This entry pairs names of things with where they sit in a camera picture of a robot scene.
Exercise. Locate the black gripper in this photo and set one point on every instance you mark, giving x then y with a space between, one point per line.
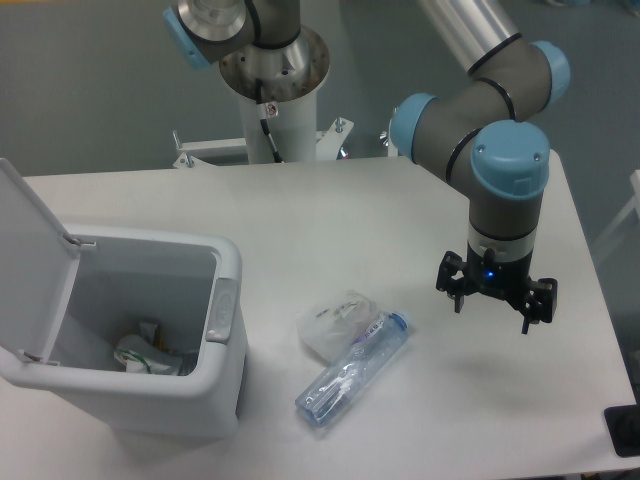
505 281

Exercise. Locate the clear plastic water bottle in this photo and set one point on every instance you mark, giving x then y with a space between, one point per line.
329 394

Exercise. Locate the clear plastic bag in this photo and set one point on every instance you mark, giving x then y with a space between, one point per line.
329 328

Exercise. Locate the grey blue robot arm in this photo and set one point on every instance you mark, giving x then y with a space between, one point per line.
480 142

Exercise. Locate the white trash can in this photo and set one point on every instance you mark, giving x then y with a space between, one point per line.
190 285

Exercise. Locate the crumpled trash in can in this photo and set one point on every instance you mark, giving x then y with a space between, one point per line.
146 353

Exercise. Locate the white trash can lid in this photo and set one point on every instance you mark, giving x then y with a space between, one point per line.
39 264

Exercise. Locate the black device at table edge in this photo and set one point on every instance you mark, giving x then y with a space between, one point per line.
623 426

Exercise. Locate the white frame at right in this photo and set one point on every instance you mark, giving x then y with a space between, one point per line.
614 233

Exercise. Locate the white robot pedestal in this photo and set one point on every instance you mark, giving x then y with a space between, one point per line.
276 91

